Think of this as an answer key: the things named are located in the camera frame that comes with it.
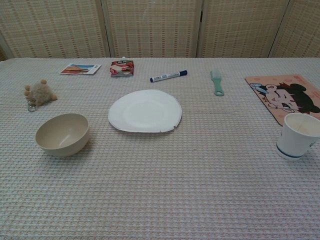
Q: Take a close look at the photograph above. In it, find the beige plastic bowl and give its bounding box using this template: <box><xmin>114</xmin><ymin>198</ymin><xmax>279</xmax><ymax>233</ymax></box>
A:
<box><xmin>34</xmin><ymin>113</ymin><xmax>90</xmax><ymax>158</ymax></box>

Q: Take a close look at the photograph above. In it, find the white paper cup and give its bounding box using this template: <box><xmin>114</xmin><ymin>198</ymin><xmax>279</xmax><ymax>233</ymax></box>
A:
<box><xmin>276</xmin><ymin>112</ymin><xmax>320</xmax><ymax>160</ymax></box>

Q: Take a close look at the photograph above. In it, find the white paper plate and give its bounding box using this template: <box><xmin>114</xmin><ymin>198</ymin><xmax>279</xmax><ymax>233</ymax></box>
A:
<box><xmin>107</xmin><ymin>89</ymin><xmax>183</xmax><ymax>134</ymax></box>

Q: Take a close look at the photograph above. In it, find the blue capped white marker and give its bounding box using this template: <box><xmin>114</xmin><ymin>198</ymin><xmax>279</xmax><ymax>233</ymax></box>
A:
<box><xmin>149</xmin><ymin>69</ymin><xmax>189</xmax><ymax>83</ymax></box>

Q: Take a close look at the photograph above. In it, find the red snack pouch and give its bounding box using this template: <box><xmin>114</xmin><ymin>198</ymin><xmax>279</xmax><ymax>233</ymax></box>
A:
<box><xmin>109</xmin><ymin>57</ymin><xmax>134</xmax><ymax>78</ymax></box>

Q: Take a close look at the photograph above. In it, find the white woven tablecloth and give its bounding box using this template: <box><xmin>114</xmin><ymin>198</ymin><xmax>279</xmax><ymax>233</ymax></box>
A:
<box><xmin>0</xmin><ymin>57</ymin><xmax>320</xmax><ymax>240</ymax></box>

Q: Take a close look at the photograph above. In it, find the woven bamboo screen panel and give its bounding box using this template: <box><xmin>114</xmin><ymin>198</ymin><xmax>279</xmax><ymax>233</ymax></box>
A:
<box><xmin>196</xmin><ymin>0</ymin><xmax>292</xmax><ymax>59</ymax></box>
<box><xmin>101</xmin><ymin>0</ymin><xmax>203</xmax><ymax>59</ymax></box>
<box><xmin>268</xmin><ymin>0</ymin><xmax>320</xmax><ymax>59</ymax></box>
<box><xmin>0</xmin><ymin>0</ymin><xmax>113</xmax><ymax>62</ymax></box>

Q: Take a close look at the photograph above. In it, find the temple photo postcard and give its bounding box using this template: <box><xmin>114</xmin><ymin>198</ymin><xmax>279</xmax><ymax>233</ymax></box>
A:
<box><xmin>59</xmin><ymin>63</ymin><xmax>103</xmax><ymax>76</ymax></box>

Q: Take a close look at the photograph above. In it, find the cartoon girl mouse pad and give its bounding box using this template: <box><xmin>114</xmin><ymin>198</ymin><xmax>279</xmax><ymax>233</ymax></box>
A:
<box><xmin>244</xmin><ymin>73</ymin><xmax>320</xmax><ymax>127</ymax></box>

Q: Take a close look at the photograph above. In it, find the green handled brush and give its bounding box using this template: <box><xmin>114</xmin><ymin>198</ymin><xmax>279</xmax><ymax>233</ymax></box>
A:
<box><xmin>209</xmin><ymin>70</ymin><xmax>225</xmax><ymax>97</ymax></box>

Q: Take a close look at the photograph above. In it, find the fluffy beige plush keychain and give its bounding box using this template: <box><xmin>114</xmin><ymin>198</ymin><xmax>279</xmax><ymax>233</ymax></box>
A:
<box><xmin>24</xmin><ymin>79</ymin><xmax>58</xmax><ymax>113</ymax></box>

